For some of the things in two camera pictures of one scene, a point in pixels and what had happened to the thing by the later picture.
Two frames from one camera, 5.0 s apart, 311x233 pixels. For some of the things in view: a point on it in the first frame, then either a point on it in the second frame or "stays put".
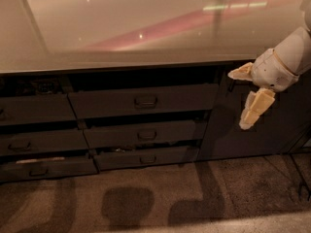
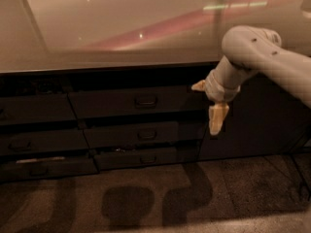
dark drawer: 146,157 stays put
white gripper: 270,70 -> 216,89
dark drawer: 48,168 stays put
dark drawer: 67,140 stays put
